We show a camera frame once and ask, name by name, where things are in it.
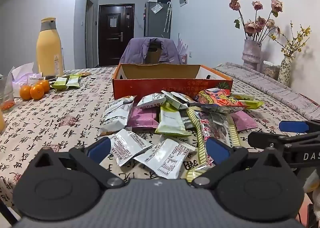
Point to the white black-text snack packet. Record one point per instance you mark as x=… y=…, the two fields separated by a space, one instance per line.
x=167 y=158
x=127 y=145

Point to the pink snack packet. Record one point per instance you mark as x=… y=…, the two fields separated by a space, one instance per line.
x=145 y=118
x=243 y=120

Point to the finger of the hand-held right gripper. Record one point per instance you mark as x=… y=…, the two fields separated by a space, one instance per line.
x=262 y=138
x=292 y=127

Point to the green white snack packet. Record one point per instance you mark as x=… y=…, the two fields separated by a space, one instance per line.
x=171 y=120

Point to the grey refrigerator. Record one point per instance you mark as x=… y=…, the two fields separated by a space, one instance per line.
x=152 y=24

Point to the clear glass cup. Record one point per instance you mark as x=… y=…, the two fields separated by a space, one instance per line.
x=6 y=93

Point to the grey interior door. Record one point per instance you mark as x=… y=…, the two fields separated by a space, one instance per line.
x=90 y=30

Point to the white paper notice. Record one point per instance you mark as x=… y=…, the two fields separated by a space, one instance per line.
x=113 y=22

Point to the yellow-green snack packet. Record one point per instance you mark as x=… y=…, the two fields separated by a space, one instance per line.
x=252 y=103

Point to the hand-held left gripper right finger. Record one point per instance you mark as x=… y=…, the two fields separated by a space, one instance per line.
x=217 y=149

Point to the orange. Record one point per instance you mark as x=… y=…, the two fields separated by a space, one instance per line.
x=25 y=92
x=45 y=85
x=36 y=92

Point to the yellow bottle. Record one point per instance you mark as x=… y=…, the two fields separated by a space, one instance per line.
x=50 y=53

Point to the yellow flower branches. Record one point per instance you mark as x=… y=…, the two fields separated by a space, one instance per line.
x=291 y=45

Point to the clear storage jar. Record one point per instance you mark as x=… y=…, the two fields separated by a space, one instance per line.
x=271 y=68

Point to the pale plastic bag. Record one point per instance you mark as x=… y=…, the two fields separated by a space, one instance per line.
x=23 y=73

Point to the colourful cartoon snack bag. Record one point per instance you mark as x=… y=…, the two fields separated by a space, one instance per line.
x=215 y=99

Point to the floral ceramic vase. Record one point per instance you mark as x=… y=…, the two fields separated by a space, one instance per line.
x=285 y=70

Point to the small white snack packet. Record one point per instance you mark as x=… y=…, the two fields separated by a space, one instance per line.
x=186 y=97
x=171 y=102

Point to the dark brown door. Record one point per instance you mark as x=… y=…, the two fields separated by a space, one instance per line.
x=112 y=43

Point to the bunch of dried roses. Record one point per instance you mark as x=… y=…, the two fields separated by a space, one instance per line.
x=252 y=27

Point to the yellow striped long snack packet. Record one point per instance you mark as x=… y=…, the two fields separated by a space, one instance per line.
x=217 y=128

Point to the purple jacket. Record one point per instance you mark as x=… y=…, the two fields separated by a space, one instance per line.
x=135 y=53

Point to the small brown packet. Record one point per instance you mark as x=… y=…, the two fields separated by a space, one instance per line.
x=85 y=74

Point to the grey patterned quilt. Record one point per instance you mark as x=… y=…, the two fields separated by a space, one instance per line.
x=262 y=85

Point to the folded umbrella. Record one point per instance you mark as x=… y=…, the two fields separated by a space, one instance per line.
x=168 y=17

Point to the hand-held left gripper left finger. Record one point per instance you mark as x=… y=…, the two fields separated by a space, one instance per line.
x=100 y=147

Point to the orange cardboard box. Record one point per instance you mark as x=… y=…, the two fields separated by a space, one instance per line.
x=150 y=85

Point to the wooden chair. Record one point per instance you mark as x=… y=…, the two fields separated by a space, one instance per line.
x=153 y=55

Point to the person's right hand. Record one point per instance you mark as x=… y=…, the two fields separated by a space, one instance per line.
x=312 y=180

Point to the white orange-print snack packet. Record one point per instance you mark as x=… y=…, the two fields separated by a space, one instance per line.
x=152 y=100
x=116 y=115

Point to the pink ceramic vase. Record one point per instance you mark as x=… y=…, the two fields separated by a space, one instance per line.
x=251 y=55

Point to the clear plastic sleeve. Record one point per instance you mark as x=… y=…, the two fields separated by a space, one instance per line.
x=157 y=8

